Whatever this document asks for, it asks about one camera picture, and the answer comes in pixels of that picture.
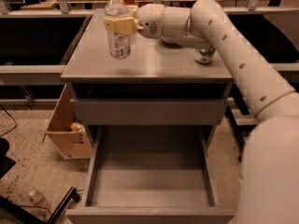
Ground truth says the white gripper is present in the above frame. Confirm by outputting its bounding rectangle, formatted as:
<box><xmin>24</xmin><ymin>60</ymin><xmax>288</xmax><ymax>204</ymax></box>
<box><xmin>104</xmin><ymin>4</ymin><xmax>164</xmax><ymax>38</ymax></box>

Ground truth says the clear plastic water bottle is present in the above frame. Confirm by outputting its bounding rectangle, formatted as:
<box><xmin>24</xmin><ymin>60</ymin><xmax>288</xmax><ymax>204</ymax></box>
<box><xmin>104</xmin><ymin>0</ymin><xmax>131</xmax><ymax>59</ymax></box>

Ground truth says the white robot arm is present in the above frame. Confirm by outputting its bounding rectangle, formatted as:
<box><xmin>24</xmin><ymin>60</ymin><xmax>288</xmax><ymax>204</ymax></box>
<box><xmin>104</xmin><ymin>0</ymin><xmax>299</xmax><ymax>224</ymax></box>

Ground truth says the closed top drawer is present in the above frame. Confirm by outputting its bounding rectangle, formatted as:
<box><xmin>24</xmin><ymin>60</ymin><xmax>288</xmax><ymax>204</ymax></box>
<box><xmin>70</xmin><ymin>98</ymin><xmax>227</xmax><ymax>125</ymax></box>

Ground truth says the grey drawer cabinet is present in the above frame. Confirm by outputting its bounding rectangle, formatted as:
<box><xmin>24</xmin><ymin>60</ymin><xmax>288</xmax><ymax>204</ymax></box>
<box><xmin>60</xmin><ymin>7</ymin><xmax>240</xmax><ymax>224</ymax></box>

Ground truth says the open middle drawer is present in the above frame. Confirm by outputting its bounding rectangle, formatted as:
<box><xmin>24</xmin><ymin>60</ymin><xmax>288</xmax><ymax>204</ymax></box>
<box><xmin>66</xmin><ymin>126</ymin><xmax>234</xmax><ymax>224</ymax></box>

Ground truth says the clear bottle on floor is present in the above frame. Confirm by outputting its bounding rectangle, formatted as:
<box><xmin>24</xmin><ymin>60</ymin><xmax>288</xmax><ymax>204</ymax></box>
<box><xmin>28</xmin><ymin>190</ymin><xmax>51</xmax><ymax>210</ymax></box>

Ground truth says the green white soda can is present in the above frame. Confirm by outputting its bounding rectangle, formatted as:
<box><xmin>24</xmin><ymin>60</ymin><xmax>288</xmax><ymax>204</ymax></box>
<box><xmin>194</xmin><ymin>48</ymin><xmax>216</xmax><ymax>64</ymax></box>

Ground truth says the orange fruit in box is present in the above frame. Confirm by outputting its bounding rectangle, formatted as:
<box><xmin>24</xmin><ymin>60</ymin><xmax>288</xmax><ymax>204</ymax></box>
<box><xmin>70</xmin><ymin>122</ymin><xmax>78</xmax><ymax>132</ymax></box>

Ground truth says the black table leg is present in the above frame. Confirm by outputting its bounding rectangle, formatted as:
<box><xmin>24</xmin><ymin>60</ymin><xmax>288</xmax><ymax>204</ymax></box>
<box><xmin>225</xmin><ymin>106</ymin><xmax>245</xmax><ymax>149</ymax></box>

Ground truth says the cardboard box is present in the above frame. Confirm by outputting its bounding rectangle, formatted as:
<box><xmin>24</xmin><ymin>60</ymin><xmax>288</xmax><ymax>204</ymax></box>
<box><xmin>45</xmin><ymin>86</ymin><xmax>93</xmax><ymax>159</ymax></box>

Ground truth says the black stand leg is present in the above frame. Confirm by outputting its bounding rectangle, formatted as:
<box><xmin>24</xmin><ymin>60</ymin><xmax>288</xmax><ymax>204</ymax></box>
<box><xmin>0</xmin><ymin>187</ymin><xmax>81</xmax><ymax>224</ymax></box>

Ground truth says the black floor cable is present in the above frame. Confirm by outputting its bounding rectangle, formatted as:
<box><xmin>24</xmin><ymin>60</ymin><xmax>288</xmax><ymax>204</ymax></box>
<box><xmin>0</xmin><ymin>104</ymin><xmax>18</xmax><ymax>138</ymax></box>

